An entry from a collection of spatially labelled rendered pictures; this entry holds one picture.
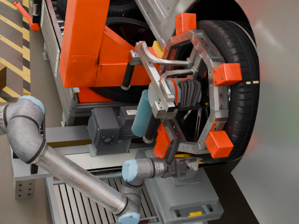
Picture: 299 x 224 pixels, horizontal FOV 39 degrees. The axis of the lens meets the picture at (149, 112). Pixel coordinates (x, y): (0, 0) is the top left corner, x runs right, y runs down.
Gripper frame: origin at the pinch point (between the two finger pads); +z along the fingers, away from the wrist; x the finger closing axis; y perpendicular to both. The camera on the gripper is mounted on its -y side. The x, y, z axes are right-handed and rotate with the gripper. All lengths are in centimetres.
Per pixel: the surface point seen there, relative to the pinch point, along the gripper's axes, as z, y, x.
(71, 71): -47, -45, -45
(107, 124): -28, -17, -49
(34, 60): -49, -64, -155
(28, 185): -70, 13, -61
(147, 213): -8, 35, -47
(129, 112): -14, -22, -52
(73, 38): -48, -60, -31
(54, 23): -39, -85, -120
